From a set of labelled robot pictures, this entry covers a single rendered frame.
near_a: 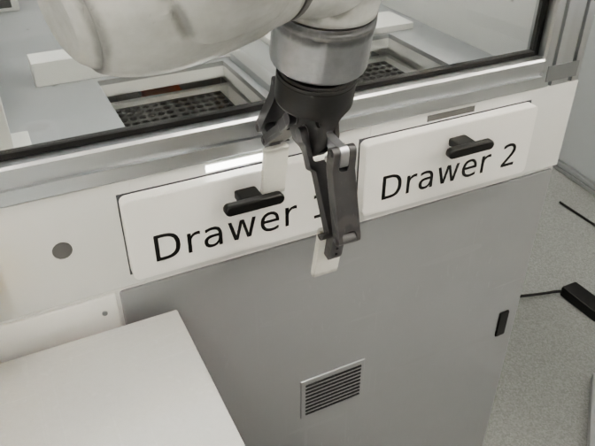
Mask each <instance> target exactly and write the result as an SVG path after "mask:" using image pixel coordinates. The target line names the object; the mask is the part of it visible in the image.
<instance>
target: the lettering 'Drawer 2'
mask: <svg viewBox="0 0 595 446"><path fill-rule="evenodd" d="M509 146H513V147H514V148H513V151H512V152H511V154H510V155H509V156H508V157H507V159H506V160H505V161H504V162H503V163H502V164H501V166H500V167H503V166H507V165H512V164H513V162H510V163H506V164H505V162H506V161H507V160H508V159H509V158H510V157H511V156H512V155H513V154H514V152H515V150H516V145H515V144H514V143H510V144H508V145H507V146H505V149H506V148H507V147H509ZM488 157H491V154H490V155H488V156H483V159H482V163H481V169H480V173H482V172H483V164H484V161H485V159H486V158H488ZM469 162H474V165H472V166H469V167H466V165H467V164H468V163H469ZM459 165H460V163H457V165H456V168H455V170H454V173H453V175H452V165H448V166H447V169H446V171H445V174H444V178H443V175H442V167H440V168H439V176H440V184H442V183H444V180H445V178H446V175H447V173H448V170H449V174H450V181H453V180H454V177H455V175H456V172H457V170H458V168H459ZM476 165H477V163H476V160H475V159H469V160H468V161H467V162H466V163H465V164H464V165H463V168H462V175H463V176H464V177H469V176H472V175H473V174H475V172H473V173H471V174H465V170H467V169H470V168H474V167H476ZM425 173H430V176H429V177H426V178H424V179H422V180H421V181H420V182H419V189H425V188H427V187H428V186H430V187H432V181H433V172H432V171H425V172H423V173H421V176H422V175H423V174H425ZM417 174H418V173H416V174H414V175H412V176H411V175H410V176H407V183H406V193H409V185H410V180H411V179H412V178H413V177H415V176H417ZM392 177H395V178H397V179H398V188H397V190H396V192H395V193H393V194H392V195H389V196H385V189H386V179H389V178H392ZM410 177H411V178H410ZM428 179H430V180H429V184H428V185H427V186H425V187H423V186H422V185H421V184H422V182H423V181H425V180H428ZM401 184H402V180H401V177H400V176H399V175H397V174H392V175H388V176H384V177H383V182H382V200H384V199H387V198H391V197H393V196H395V195H396V194H397V193H398V192H399V190H400V188H401Z"/></svg>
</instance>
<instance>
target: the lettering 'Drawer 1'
mask: <svg viewBox="0 0 595 446"><path fill-rule="evenodd" d="M295 208H297V206H296V205H294V206H292V207H290V209H289V208H285V226H288V225H289V213H290V211H291V210H292V209H295ZM271 214H274V215H275V219H270V220H267V221H265V218H266V217H267V216H268V215H271ZM255 218H256V216H255V217H252V219H251V226H250V230H249V231H248V228H247V226H246V224H245V222H244V219H242V220H240V222H239V226H238V230H237V234H236V232H235V230H234V228H233V226H232V223H228V225H229V228H230V230H231V233H232V235H233V237H234V239H235V240H239V235H240V232H241V227H242V224H243V228H244V230H245V233H246V235H247V237H249V236H251V234H252V229H253V226H254V221H255ZM277 220H279V215H278V213H277V212H275V211H271V212H268V213H266V214H265V215H264V216H263V218H262V219H261V223H260V224H261V228H262V229H263V230H264V231H273V230H275V229H276V228H278V227H279V225H277V226H276V227H272V228H266V227H265V224H266V223H270V222H274V221H277ZM211 230H218V232H219V233H218V234H214V235H209V236H208V237H206V239H205V246H206V247H208V248H211V247H214V246H216V245H217V244H218V243H220V244H223V239H222V231H221V229H220V228H219V227H210V228H208V229H206V230H205V232H206V233H207V232H209V231H211ZM197 234H200V231H196V232H194V233H193V234H192V235H190V234H187V238H188V246H189V253H190V252H193V251H192V243H191V240H192V237H193V236H194V235H197ZM165 236H171V237H173V238H174V239H175V242H176V248H175V251H174V252H173V253H172V254H171V255H168V256H165V257H162V258H161V257H160V252H159V246H158V238H161V237H165ZM214 236H219V240H218V241H217V242H216V243H214V244H209V243H208V241H209V239H210V238H212V237H214ZM153 240H154V246H155V251H156V258H157V262H158V261H161V260H165V259H168V258H171V257H173V256H175V255H176V254H177V253H178V252H179V250H180V247H181V243H180V239H179V237H178V236H177V235H176V234H172V233H167V234H162V235H156V236H153Z"/></svg>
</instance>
